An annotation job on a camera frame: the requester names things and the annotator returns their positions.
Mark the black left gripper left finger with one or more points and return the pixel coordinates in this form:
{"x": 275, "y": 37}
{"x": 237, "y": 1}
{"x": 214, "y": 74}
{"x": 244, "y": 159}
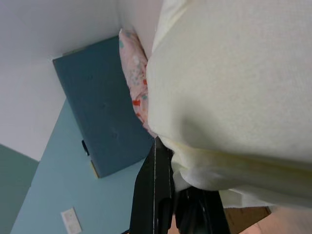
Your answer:
{"x": 151, "y": 190}

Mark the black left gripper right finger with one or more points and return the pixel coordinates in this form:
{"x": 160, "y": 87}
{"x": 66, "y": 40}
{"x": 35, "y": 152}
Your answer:
{"x": 202, "y": 212}

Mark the pink patterned pillow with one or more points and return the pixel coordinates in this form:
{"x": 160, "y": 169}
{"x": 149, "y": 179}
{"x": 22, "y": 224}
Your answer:
{"x": 136, "y": 83}

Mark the cream cartoon print comforter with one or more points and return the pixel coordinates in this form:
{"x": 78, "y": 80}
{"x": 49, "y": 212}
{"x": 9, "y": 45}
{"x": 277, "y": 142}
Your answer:
{"x": 231, "y": 97}

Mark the black remote control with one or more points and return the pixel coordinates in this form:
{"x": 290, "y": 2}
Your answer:
{"x": 84, "y": 147}

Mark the blue upholstered headboard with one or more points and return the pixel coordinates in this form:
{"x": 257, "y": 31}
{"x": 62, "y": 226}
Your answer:
{"x": 102, "y": 109}

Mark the white wall switch plate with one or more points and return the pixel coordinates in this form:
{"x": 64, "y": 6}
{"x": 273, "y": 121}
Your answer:
{"x": 71, "y": 220}

